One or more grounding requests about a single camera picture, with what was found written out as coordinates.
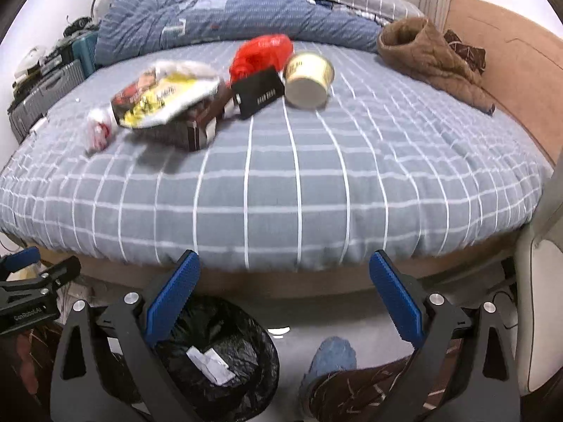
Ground clear plastic wrapper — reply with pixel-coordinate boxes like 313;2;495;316
85;105;118;155

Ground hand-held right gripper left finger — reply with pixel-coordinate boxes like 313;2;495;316
50;250;201;422

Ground crumpled white paper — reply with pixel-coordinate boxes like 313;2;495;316
185;346;236;386

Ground dark patterned cloth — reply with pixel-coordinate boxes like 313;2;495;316
443;29;487;76

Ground red plastic bag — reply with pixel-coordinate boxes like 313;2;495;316
229;34;295;87

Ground gold tin can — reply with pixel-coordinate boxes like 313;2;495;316
283;50;336;110

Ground person's right leg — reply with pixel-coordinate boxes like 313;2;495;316
307;346;463;422

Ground blue slipper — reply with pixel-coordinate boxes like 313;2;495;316
303;336;357;388

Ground grey suitcase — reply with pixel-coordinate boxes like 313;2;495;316
8;59;84;142

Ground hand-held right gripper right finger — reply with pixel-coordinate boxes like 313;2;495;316
368;250;522;422

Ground teal hard case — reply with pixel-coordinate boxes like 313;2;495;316
72;32;100;76

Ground dark brown cookie box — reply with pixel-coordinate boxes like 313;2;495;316
131;83;234;153

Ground cream furniture panel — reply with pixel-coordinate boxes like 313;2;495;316
514;209;563;393

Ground yellow snack packet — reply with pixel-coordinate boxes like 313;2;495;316
110;59;225;131

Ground white rounded object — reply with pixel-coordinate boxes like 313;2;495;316
17;46;47;81

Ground brown fleece jacket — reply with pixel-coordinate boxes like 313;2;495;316
377;16;497;117

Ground blue checked quilt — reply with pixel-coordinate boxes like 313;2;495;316
94;0;388;68

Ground black card box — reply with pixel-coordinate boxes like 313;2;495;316
230;68;286;121

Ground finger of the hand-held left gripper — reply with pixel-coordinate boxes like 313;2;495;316
0;247;42;280
0;255;82;293

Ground wooden headboard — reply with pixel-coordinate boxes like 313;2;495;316
443;0;563;164

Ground bin with black bag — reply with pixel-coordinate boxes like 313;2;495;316
152;294;281;422

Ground black gear pile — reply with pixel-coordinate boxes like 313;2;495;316
63;15;100;39

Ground bed with grey checked sheet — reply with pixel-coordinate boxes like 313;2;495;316
0;39;556;300

